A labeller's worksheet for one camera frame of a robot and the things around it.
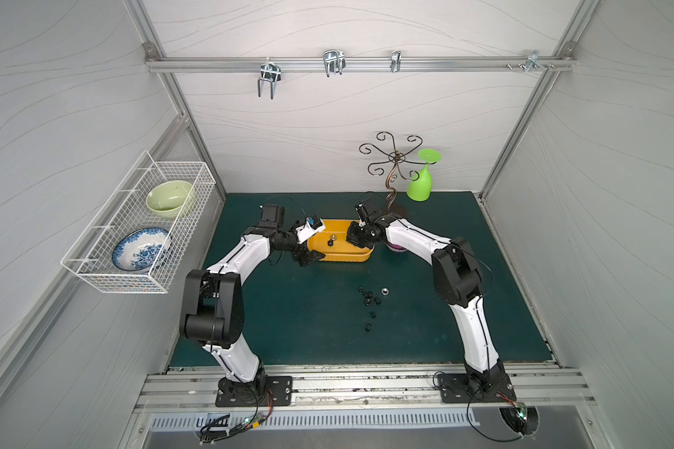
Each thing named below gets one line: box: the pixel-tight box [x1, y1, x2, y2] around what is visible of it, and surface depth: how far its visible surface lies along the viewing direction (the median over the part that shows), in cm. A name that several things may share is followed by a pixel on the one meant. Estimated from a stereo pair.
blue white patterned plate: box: [111, 227, 170, 272], surface depth 64 cm
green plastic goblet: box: [406, 147, 442, 203], surface depth 95 cm
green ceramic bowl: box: [146, 179, 193, 219], surface depth 72 cm
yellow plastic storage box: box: [307, 218, 376, 262], surface depth 106 cm
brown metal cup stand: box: [358, 130, 438, 213], surface depth 92 cm
